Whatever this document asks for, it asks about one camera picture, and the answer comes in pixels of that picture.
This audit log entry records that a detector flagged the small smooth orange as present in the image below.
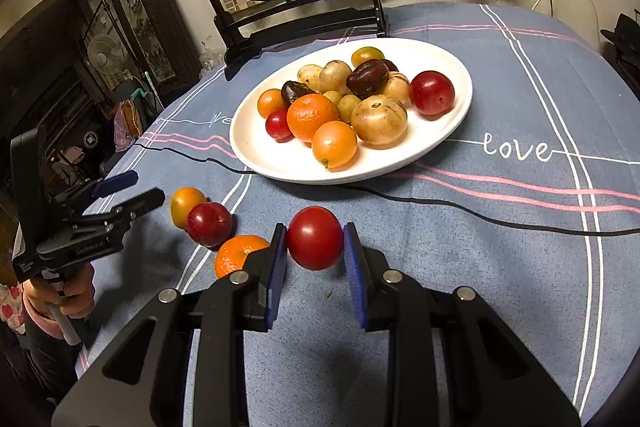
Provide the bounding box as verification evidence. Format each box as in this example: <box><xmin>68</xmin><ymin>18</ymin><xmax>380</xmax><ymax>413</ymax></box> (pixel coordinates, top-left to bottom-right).
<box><xmin>312</xmin><ymin>120</ymin><xmax>359</xmax><ymax>172</ymax></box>

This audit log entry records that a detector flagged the person's left hand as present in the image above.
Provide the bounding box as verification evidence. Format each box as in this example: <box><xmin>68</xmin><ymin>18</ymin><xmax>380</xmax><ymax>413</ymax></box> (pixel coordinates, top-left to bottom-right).
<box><xmin>22</xmin><ymin>264</ymin><xmax>96</xmax><ymax>323</ymax></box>

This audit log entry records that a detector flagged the white oval plate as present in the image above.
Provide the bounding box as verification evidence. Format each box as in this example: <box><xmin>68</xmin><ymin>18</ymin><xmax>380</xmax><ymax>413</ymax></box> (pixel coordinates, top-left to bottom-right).
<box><xmin>229</xmin><ymin>38</ymin><xmax>473</xmax><ymax>186</ymax></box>

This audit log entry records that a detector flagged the dark wood framed painting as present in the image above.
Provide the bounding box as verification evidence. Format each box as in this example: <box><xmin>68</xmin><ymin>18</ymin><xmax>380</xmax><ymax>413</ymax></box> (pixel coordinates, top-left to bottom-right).
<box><xmin>102</xmin><ymin>0</ymin><xmax>201</xmax><ymax>92</ymax></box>

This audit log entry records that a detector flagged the large red plum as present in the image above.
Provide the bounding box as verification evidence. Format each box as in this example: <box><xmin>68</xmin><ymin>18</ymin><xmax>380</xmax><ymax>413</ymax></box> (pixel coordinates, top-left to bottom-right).
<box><xmin>408</xmin><ymin>70</ymin><xmax>456</xmax><ymax>116</ymax></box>

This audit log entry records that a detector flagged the white electric fan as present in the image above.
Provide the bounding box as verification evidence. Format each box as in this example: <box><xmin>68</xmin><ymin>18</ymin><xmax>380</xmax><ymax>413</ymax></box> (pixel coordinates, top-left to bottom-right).
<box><xmin>87</xmin><ymin>33</ymin><xmax>126</xmax><ymax>80</ymax></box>

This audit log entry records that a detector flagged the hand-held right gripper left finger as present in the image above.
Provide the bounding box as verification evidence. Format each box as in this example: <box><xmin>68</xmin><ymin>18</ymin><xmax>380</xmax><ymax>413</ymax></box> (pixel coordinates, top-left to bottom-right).
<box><xmin>51</xmin><ymin>223</ymin><xmax>289</xmax><ymax>427</ymax></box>

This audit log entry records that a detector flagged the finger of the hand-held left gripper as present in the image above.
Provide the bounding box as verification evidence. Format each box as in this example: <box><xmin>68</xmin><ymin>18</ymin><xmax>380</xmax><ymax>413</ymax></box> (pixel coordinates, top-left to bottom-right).
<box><xmin>47</xmin><ymin>170</ymin><xmax>140</xmax><ymax>212</ymax></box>
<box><xmin>75</xmin><ymin>188</ymin><xmax>166</xmax><ymax>233</ymax></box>

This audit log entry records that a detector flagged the large tan pepino melon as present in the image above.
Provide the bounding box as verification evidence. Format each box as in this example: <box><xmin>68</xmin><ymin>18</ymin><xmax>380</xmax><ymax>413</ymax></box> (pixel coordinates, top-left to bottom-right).
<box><xmin>351</xmin><ymin>95</ymin><xmax>408</xmax><ymax>146</ymax></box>

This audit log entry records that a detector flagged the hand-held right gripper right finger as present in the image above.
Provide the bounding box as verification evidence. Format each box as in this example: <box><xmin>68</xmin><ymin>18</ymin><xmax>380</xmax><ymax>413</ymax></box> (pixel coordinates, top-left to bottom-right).
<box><xmin>342</xmin><ymin>222</ymin><xmax>583</xmax><ymax>427</ymax></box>

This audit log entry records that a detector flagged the small red cherry tomato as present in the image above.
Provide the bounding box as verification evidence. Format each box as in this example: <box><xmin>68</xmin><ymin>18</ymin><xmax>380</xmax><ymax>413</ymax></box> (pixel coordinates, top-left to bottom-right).
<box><xmin>265</xmin><ymin>108</ymin><xmax>296</xmax><ymax>143</ymax></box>

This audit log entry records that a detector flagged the green yellow tomato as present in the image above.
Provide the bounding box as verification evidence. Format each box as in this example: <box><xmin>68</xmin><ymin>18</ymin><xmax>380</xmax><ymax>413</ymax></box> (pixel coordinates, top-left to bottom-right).
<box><xmin>350</xmin><ymin>46</ymin><xmax>385</xmax><ymax>68</ymax></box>

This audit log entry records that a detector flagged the pink purple cloth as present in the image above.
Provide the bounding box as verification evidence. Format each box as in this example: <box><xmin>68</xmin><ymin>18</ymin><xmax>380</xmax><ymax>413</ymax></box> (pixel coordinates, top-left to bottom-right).
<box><xmin>114</xmin><ymin>99</ymin><xmax>143</xmax><ymax>152</ymax></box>

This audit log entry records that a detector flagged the orange round tomato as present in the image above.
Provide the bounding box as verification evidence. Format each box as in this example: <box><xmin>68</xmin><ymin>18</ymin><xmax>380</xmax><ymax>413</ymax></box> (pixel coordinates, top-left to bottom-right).
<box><xmin>257</xmin><ymin>89</ymin><xmax>288</xmax><ymax>118</ymax></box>

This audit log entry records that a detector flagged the orange mandarin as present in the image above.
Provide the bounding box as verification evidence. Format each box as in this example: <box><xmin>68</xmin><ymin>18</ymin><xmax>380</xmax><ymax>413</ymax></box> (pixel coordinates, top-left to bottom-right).
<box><xmin>286</xmin><ymin>93</ymin><xmax>341</xmax><ymax>144</ymax></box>
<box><xmin>215</xmin><ymin>234</ymin><xmax>271</xmax><ymax>279</ymax></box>

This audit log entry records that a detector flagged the yellow-green longan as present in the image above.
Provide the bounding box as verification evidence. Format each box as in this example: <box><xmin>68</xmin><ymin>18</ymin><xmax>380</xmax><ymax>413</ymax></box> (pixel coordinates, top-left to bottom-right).
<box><xmin>336</xmin><ymin>94</ymin><xmax>363</xmax><ymax>124</ymax></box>
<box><xmin>297</xmin><ymin>64</ymin><xmax>325</xmax><ymax>92</ymax></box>

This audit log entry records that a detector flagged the black hat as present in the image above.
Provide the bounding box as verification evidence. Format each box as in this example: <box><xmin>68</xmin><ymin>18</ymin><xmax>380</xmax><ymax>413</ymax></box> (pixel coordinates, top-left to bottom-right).
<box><xmin>600</xmin><ymin>12</ymin><xmax>640</xmax><ymax>72</ymax></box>

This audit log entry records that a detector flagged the yellow orange tomato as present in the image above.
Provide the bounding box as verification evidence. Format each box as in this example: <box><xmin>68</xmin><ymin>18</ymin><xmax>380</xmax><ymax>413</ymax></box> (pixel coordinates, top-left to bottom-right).
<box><xmin>170</xmin><ymin>187</ymin><xmax>208</xmax><ymax>229</ymax></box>

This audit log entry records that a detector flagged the dark purple plum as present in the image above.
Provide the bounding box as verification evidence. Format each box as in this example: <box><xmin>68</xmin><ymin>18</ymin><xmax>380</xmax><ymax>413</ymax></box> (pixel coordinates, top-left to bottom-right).
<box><xmin>346</xmin><ymin>59</ymin><xmax>390</xmax><ymax>98</ymax></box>

